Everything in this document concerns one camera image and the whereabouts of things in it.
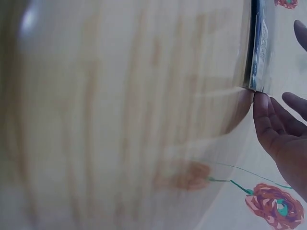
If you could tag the person's right hand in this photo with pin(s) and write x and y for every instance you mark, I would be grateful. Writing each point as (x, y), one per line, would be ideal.
(285, 146)

